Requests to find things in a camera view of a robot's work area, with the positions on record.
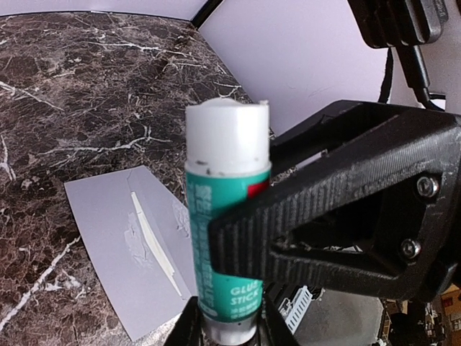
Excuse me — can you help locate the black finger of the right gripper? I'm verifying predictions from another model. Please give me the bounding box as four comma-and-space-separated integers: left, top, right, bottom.
209, 107, 460, 301
270, 100, 364, 186

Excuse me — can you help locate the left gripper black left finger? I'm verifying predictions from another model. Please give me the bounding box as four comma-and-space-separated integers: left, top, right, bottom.
165, 296, 202, 346

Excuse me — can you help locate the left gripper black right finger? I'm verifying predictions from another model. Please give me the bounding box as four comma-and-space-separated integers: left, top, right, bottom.
257, 294, 299, 346

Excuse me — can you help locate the grey envelope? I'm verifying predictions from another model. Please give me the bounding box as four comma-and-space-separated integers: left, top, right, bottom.
64, 166, 197, 341

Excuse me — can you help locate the green glue stick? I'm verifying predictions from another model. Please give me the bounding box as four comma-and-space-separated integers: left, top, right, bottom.
185, 98, 272, 345

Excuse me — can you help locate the white slotted cable duct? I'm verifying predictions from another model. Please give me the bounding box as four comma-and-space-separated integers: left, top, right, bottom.
279, 286, 313, 334

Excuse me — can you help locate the right black frame post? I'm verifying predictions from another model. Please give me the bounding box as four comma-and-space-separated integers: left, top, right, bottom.
191, 0, 223, 30

